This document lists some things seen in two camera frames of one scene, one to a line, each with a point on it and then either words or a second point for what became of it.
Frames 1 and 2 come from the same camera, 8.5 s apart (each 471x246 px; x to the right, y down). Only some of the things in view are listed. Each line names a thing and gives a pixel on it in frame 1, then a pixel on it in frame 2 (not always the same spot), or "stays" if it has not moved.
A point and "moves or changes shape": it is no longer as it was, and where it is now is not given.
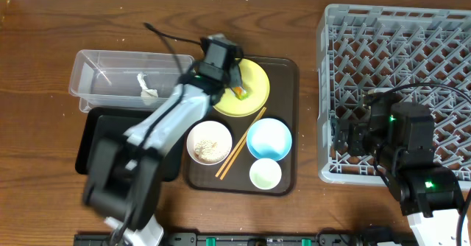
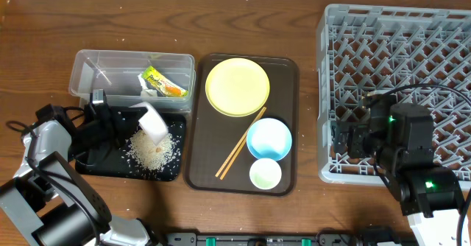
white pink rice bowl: [209, 143] moves or changes shape
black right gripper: [358, 131] stays
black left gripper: [238, 81] -> [110, 118]
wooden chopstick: [242, 141] stays
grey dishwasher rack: [421, 54] stays
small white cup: [265, 173] stays
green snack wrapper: [241, 93] -> [167, 88]
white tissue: [146, 92] stays
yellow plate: [255, 82] stays
